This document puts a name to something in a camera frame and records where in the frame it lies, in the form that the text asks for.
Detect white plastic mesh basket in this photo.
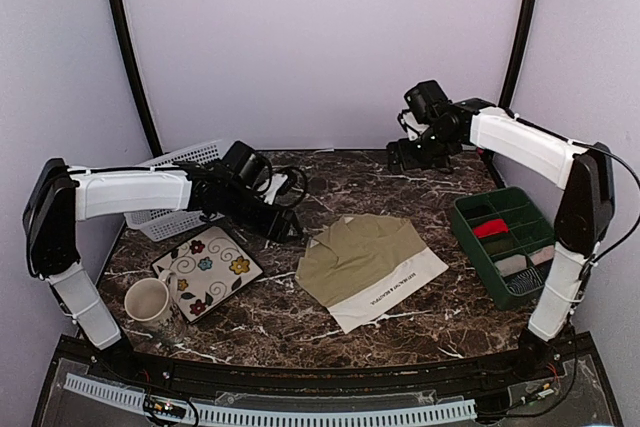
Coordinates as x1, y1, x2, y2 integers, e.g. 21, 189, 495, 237
124, 139, 231, 242

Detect green divided organizer box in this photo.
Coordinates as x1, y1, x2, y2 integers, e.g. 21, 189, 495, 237
451, 187, 555, 310

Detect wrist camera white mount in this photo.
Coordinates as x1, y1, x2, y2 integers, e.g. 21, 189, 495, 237
262, 174, 288, 204
398, 109, 427, 142

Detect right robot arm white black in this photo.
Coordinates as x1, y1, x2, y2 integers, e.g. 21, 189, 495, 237
387, 80, 619, 381

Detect pink white underwear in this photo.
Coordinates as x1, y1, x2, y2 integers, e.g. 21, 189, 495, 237
529, 245, 555, 266

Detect white slotted cable duct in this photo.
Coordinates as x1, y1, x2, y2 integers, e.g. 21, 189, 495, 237
63, 373, 477, 426

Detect olive green cloth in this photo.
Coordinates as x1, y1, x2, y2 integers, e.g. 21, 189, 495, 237
295, 214, 448, 334

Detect red rolled cloth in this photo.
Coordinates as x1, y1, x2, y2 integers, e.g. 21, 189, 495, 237
472, 218, 510, 239

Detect beige floral mug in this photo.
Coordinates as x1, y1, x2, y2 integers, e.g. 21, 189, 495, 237
124, 270, 186, 345

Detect dark green rolled cloth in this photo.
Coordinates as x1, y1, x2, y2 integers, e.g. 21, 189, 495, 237
482, 237, 519, 257

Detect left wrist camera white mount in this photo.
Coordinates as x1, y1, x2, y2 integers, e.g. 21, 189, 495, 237
262, 174, 288, 204

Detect black striped rolled cloth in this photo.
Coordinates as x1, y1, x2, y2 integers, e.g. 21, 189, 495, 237
506, 268, 546, 296

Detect floral square ceramic plate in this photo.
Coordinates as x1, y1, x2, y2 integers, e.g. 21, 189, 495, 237
152, 226, 263, 324

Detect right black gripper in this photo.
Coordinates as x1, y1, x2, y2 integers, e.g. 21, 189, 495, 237
388, 124, 459, 174

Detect right black frame post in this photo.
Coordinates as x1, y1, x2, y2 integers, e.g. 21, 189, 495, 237
484, 0, 545, 164

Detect black frame post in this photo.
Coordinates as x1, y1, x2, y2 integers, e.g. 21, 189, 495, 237
108, 0, 163, 157
484, 0, 545, 164

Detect grey rolled cloth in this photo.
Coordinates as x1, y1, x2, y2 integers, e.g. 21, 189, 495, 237
494, 254, 528, 277

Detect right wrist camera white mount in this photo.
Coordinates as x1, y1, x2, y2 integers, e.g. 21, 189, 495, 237
398, 109, 427, 142

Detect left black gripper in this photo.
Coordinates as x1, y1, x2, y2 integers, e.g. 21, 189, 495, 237
222, 184, 304, 244

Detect left black frame post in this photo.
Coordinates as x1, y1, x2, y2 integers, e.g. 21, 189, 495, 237
108, 0, 163, 157

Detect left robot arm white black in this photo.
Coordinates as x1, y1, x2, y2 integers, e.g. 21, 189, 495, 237
22, 141, 303, 383

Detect black front table rail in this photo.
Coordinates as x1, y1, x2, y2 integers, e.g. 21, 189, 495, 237
39, 332, 611, 404

